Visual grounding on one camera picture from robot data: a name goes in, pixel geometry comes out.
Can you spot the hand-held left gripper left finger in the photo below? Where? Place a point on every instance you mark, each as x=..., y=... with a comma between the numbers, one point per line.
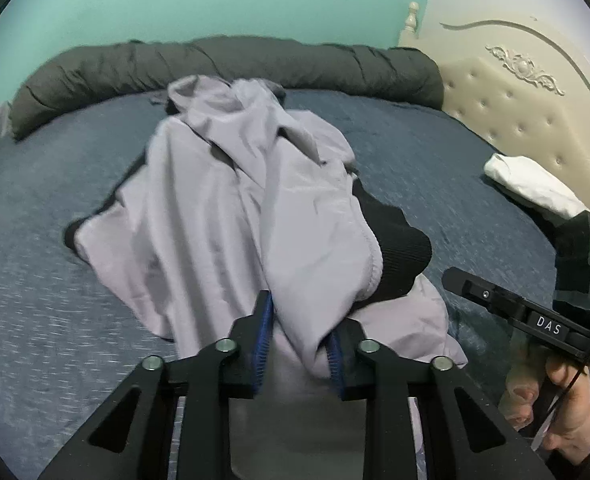
x=264, y=345

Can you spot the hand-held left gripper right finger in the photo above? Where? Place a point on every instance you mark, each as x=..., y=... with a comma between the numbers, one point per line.
x=335, y=365

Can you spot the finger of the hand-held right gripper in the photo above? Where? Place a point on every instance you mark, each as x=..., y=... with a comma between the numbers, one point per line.
x=480, y=292

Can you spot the light grey jacket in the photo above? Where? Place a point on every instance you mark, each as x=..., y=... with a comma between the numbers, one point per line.
x=215, y=210

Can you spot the person's right hand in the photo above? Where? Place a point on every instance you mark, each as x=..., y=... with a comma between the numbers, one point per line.
x=577, y=410

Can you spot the white folded cloth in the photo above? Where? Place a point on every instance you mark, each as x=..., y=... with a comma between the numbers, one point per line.
x=525, y=180

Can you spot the cream tufted headboard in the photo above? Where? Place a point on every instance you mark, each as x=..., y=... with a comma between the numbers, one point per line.
x=525, y=110

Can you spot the bed with blue sheet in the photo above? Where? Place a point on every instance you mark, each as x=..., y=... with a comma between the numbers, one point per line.
x=35, y=260

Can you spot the dark grey rolled duvet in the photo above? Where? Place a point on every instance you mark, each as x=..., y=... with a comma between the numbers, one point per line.
x=125, y=65

